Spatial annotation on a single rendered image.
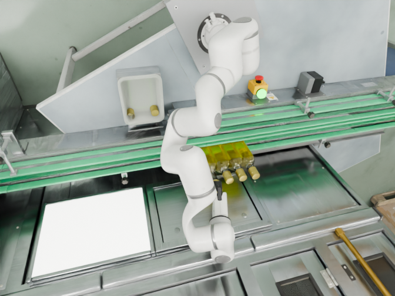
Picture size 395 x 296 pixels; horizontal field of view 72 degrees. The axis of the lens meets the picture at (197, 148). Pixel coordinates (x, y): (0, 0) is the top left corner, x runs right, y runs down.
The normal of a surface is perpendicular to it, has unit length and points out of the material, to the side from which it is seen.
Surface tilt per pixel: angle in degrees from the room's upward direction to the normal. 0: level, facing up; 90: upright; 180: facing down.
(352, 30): 0
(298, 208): 90
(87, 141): 90
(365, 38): 0
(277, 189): 91
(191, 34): 4
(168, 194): 90
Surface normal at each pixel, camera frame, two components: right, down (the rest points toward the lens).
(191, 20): 0.31, 0.59
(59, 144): 0.01, -0.76
